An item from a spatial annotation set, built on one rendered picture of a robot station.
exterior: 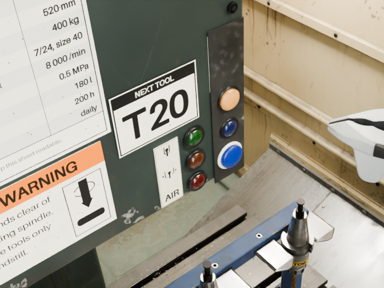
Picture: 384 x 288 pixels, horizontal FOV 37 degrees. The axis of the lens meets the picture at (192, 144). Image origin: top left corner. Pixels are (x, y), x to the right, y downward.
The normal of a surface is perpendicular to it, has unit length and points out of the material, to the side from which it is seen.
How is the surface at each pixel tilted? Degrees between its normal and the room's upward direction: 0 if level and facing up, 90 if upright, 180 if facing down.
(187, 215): 0
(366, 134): 0
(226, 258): 0
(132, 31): 90
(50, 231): 90
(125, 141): 90
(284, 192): 24
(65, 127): 90
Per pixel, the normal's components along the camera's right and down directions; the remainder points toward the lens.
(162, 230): -0.06, -0.76
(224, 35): 0.61, 0.48
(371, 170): -0.43, 0.60
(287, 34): -0.81, 0.44
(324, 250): -0.37, -0.51
